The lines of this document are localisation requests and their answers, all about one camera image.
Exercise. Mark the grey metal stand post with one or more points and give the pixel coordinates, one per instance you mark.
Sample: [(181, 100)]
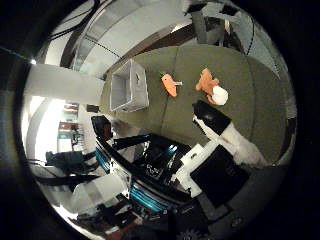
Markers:
[(200, 26)]

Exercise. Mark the orange plush carrot toy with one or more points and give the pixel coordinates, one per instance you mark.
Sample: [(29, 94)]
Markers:
[(169, 86)]

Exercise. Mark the white structural pillar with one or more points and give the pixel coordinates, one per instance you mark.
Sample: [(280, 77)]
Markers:
[(63, 83)]

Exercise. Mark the person in dark clothes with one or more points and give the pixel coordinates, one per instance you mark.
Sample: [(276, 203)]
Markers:
[(66, 160)]

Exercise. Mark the white square storage container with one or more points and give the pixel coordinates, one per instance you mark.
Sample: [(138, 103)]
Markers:
[(136, 90)]

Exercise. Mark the orange and white plush toy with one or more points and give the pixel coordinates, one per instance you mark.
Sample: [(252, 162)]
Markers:
[(206, 83)]

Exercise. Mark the black office chair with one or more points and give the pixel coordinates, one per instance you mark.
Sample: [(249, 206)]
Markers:
[(100, 126)]

